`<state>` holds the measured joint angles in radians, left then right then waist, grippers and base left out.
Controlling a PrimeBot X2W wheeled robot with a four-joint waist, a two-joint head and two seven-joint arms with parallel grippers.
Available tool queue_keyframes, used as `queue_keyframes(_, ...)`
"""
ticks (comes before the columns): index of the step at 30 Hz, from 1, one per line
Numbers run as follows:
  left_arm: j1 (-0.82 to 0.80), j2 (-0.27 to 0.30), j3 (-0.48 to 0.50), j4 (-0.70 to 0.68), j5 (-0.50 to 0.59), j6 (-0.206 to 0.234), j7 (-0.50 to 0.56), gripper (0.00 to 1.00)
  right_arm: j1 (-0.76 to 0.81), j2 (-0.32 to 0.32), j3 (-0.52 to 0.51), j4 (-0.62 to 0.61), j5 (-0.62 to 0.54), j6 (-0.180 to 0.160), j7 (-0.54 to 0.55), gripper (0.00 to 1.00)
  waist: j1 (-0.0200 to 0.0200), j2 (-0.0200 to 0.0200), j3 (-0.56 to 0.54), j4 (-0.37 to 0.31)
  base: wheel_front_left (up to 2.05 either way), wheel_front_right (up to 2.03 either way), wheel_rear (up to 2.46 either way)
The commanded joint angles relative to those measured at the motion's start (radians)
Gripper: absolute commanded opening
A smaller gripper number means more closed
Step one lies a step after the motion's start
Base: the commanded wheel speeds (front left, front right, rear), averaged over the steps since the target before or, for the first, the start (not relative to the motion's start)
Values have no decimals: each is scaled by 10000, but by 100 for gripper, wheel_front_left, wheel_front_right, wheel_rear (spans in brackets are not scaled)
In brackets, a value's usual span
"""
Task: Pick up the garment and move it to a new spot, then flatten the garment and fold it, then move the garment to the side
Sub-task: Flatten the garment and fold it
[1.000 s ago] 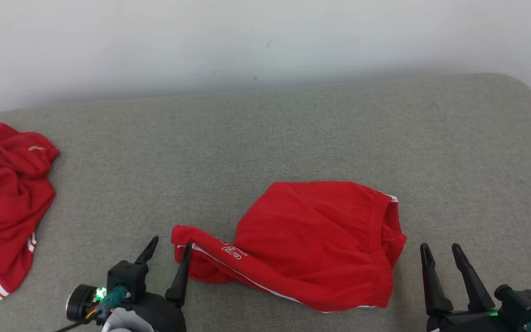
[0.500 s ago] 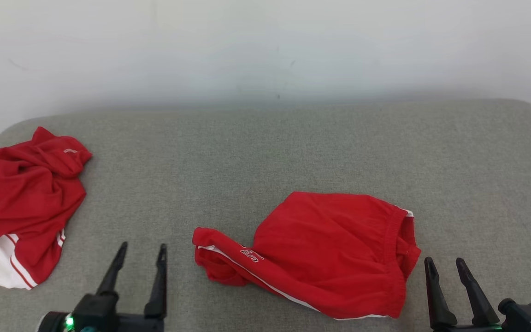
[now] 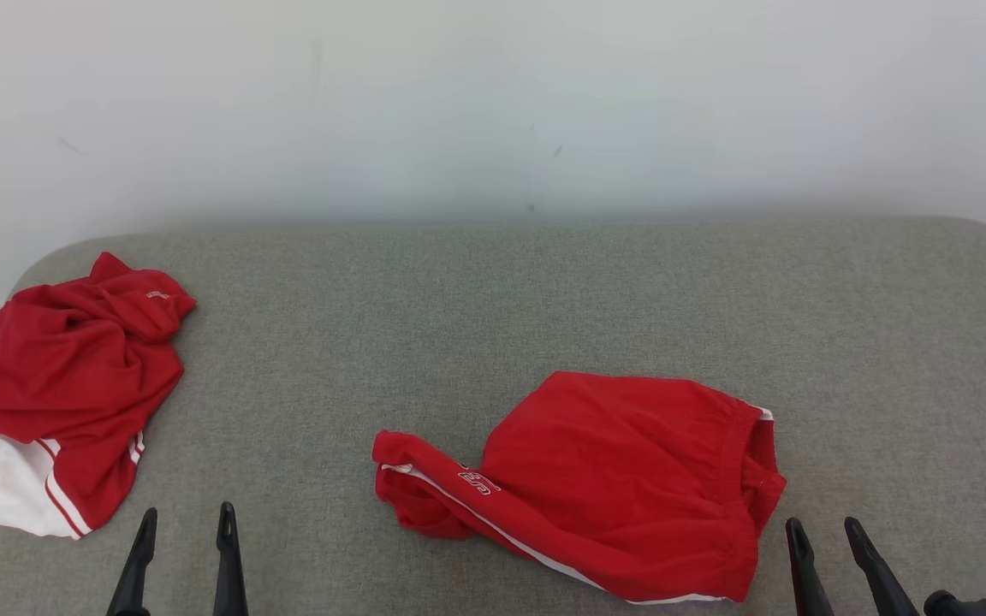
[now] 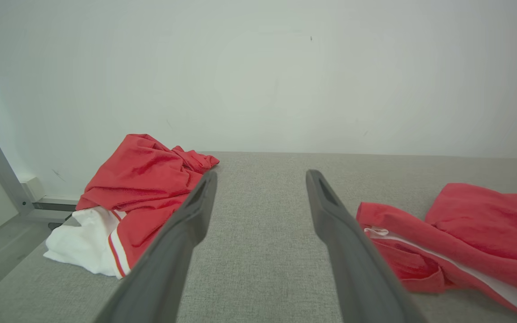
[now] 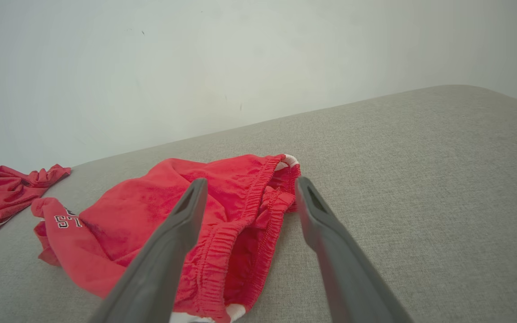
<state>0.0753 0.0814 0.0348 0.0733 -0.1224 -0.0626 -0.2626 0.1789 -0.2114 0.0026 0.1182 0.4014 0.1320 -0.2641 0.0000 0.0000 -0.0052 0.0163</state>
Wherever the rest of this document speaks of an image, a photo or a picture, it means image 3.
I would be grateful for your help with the red Bulls jersey white sleeves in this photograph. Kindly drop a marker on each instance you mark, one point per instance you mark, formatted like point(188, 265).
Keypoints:
point(65, 376)

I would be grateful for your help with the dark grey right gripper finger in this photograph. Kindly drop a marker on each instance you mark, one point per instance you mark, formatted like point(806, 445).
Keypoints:
point(882, 586)
point(808, 586)

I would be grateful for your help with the red Bulls basketball shorts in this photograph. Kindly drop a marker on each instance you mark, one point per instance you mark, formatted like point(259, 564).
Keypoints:
point(621, 470)

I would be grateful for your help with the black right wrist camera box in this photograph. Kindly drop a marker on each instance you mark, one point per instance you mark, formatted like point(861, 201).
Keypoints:
point(964, 606)

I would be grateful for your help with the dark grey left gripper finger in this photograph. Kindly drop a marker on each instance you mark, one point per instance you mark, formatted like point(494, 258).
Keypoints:
point(229, 573)
point(135, 573)

